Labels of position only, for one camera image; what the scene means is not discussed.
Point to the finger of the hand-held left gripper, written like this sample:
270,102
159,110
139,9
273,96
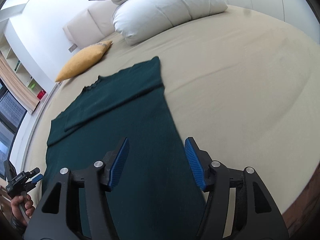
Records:
37,178
35,171

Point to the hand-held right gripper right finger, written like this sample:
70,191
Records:
195,166

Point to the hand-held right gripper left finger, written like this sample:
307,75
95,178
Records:
120,165

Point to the dark green towel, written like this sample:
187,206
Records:
130,120

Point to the person's left forearm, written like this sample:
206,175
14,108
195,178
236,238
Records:
12,226

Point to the person's left hand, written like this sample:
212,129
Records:
20,208

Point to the white window sill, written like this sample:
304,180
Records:
37,120

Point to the dark framed window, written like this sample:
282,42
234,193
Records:
10,112

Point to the red box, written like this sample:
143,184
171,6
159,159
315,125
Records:
41,95

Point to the green plastic container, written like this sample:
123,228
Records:
31,86

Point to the beige curtain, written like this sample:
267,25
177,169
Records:
17,85

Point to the bed with beige sheet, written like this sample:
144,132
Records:
237,80

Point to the green flat board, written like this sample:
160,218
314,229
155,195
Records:
17,65

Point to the yellow pillow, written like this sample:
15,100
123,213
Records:
82,60

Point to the cream padded headboard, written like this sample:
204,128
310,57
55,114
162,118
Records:
87,25

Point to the white folded duvet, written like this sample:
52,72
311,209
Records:
162,7

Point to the white wall shelf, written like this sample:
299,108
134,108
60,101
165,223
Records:
12,55

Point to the wall socket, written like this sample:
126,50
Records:
73,48

